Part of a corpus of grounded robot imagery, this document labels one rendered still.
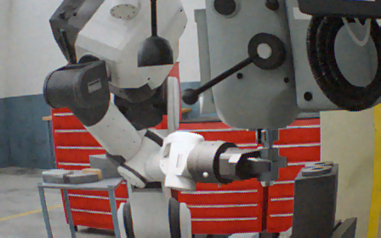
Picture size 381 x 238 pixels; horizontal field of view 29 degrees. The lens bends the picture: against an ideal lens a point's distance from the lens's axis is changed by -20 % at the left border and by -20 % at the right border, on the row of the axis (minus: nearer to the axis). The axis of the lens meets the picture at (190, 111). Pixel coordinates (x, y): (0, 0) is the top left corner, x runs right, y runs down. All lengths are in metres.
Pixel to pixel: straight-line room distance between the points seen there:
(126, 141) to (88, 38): 0.27
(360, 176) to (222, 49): 1.89
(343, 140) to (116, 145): 1.57
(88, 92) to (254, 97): 0.45
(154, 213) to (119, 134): 0.35
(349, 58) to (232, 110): 0.29
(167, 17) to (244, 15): 0.44
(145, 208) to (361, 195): 1.38
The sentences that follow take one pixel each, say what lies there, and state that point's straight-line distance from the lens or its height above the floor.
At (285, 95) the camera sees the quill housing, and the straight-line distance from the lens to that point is 1.62.
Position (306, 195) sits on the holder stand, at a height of 1.11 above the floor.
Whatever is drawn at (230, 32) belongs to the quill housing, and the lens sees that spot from 1.64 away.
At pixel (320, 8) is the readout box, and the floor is 1.52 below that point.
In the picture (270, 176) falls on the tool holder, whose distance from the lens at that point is 1.72.
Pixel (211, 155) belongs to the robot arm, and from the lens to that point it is 1.78.
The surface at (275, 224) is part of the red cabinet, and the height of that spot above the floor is 0.15.
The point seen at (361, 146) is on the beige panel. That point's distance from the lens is 3.44.
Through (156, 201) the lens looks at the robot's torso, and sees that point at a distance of 2.33.
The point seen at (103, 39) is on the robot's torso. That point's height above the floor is 1.51.
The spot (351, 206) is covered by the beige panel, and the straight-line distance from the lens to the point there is 3.49.
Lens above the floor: 1.44
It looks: 3 degrees down
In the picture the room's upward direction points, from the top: 4 degrees counter-clockwise
